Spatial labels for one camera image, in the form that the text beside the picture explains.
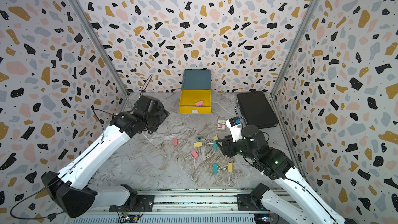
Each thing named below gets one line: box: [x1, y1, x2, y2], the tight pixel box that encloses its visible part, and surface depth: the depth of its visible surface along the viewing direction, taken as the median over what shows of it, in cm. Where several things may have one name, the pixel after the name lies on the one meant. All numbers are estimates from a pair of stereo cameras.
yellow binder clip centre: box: [193, 141, 203, 148], surface depth 95 cm
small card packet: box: [217, 118, 226, 132], surface depth 105 cm
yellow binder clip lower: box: [228, 162, 233, 173], surface depth 87 cm
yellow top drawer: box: [179, 89, 212, 115], surface depth 96 cm
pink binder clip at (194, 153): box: [191, 149, 199, 159], surface depth 92 cm
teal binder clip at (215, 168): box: [212, 163, 219, 175], surface depth 87 cm
